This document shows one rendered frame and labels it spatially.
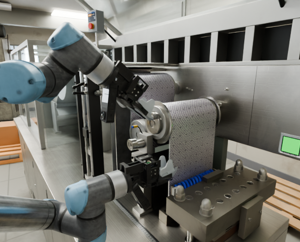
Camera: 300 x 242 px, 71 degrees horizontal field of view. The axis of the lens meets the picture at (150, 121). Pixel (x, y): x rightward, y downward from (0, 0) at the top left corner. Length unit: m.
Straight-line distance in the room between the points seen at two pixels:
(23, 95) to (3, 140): 3.96
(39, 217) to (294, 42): 0.87
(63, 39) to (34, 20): 6.83
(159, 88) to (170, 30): 0.35
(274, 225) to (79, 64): 0.81
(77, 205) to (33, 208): 0.11
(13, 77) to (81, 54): 0.18
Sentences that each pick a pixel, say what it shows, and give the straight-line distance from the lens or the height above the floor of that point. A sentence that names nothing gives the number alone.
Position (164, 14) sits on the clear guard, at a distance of 1.19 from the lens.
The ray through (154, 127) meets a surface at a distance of 0.72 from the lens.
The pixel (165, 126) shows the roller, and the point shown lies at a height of 1.25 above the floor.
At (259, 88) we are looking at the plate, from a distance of 0.85.
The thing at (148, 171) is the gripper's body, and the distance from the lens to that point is 0.63.
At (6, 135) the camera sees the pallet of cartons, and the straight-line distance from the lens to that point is 4.35.
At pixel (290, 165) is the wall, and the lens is 3.25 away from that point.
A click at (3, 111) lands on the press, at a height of 0.28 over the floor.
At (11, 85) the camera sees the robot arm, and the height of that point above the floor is 1.40.
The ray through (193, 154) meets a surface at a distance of 0.80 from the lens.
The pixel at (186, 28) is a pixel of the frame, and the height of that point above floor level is 1.61.
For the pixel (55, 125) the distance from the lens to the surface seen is 1.60.
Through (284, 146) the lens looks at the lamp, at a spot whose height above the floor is 1.18.
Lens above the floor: 1.43
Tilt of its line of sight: 14 degrees down
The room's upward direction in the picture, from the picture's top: straight up
